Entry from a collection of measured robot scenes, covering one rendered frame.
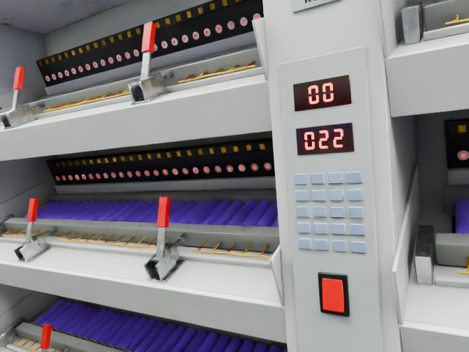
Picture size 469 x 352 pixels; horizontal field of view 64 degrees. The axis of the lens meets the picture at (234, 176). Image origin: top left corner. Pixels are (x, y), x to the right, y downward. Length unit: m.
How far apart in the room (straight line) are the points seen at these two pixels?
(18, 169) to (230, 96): 0.58
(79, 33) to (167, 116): 0.48
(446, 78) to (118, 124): 0.33
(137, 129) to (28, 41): 0.52
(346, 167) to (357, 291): 0.10
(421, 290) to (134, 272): 0.31
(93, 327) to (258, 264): 0.40
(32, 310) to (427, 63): 0.80
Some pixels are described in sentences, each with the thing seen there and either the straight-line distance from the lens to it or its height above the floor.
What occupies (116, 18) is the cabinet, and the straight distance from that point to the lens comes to 0.77.
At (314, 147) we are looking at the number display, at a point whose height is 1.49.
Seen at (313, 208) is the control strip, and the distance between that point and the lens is 0.31.
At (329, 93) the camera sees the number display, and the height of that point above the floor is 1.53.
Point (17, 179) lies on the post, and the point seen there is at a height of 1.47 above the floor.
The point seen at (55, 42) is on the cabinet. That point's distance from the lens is 0.91.
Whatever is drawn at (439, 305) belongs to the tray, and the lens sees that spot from 0.35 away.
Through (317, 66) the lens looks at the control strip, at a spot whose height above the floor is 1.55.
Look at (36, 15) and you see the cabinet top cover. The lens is 0.84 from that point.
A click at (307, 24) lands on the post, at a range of 0.33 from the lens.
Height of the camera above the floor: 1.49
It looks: 3 degrees down
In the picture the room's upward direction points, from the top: 4 degrees counter-clockwise
